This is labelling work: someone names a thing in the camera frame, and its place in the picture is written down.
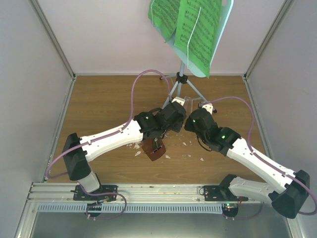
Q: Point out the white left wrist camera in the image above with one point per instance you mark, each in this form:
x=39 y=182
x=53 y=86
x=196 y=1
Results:
x=181 y=101

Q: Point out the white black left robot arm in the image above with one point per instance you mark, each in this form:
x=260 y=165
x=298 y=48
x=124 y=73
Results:
x=147 y=128

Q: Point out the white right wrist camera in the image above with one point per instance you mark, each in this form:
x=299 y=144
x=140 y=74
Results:
x=209 y=108

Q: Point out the grey slotted cable duct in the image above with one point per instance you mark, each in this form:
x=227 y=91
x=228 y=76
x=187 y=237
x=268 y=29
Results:
x=133 y=208

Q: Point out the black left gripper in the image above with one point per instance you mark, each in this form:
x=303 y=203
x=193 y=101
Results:
x=178 y=128

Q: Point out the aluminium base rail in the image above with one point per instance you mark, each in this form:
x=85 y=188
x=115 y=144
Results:
x=133 y=192

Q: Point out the light blue music stand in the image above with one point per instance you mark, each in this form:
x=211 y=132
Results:
x=180 y=76

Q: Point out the green sheet music left page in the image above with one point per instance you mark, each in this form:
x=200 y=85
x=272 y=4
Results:
x=163 y=15

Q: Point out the green sheet music page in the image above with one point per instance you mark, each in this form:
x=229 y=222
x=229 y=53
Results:
x=195 y=36
x=163 y=15

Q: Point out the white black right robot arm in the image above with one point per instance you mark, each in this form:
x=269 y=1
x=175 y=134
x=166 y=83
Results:
x=284 y=189

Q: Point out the green sheet music right page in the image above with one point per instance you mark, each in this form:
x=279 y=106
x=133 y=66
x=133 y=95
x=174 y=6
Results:
x=195 y=36

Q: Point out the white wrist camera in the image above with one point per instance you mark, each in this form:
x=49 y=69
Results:
x=209 y=108
x=181 y=101

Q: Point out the clear plastic metronome cover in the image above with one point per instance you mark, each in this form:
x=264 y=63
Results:
x=188 y=105

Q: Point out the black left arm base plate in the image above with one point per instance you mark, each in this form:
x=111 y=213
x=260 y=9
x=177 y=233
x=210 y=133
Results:
x=80 y=195

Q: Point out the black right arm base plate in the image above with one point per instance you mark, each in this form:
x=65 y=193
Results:
x=220 y=193

